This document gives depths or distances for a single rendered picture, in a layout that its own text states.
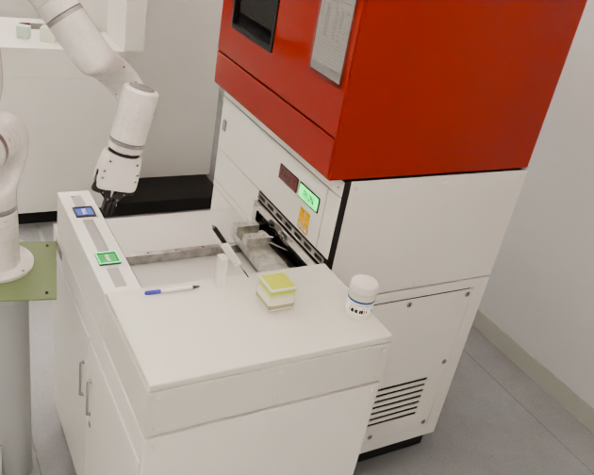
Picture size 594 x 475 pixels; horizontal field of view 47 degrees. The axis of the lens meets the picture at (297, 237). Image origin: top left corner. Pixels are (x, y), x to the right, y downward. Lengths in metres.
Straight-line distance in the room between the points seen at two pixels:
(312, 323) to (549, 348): 1.88
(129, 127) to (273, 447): 0.85
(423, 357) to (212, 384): 1.13
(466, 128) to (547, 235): 1.36
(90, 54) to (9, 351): 0.94
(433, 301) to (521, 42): 0.86
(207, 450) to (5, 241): 0.78
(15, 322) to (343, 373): 0.96
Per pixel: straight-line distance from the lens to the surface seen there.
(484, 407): 3.21
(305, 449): 1.83
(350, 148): 1.80
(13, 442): 2.41
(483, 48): 1.95
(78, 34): 1.63
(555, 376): 3.41
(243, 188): 2.39
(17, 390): 2.27
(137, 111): 1.64
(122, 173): 1.71
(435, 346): 2.48
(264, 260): 2.07
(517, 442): 3.11
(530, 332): 3.46
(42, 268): 2.05
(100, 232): 1.97
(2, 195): 1.91
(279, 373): 1.58
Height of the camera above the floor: 1.94
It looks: 28 degrees down
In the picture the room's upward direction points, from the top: 11 degrees clockwise
